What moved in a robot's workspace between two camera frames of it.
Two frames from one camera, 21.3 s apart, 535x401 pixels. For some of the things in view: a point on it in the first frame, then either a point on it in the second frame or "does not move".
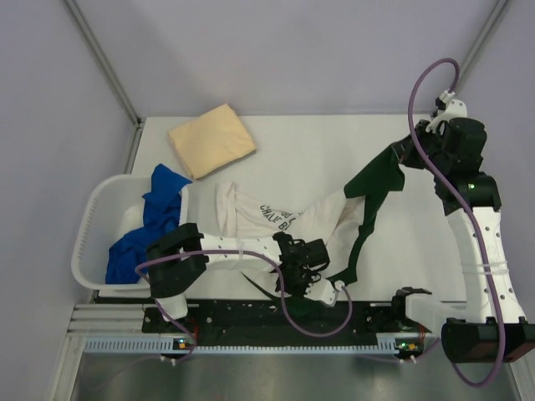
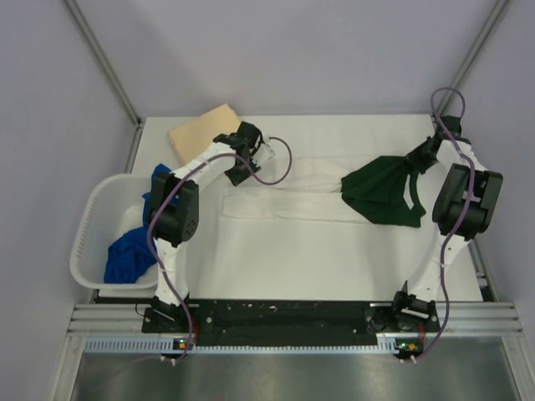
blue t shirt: (127, 257) does not move
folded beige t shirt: (212, 143) does not move
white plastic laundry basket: (115, 206) does not move
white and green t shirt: (341, 220) to (355, 189)
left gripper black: (310, 277) to (236, 178)
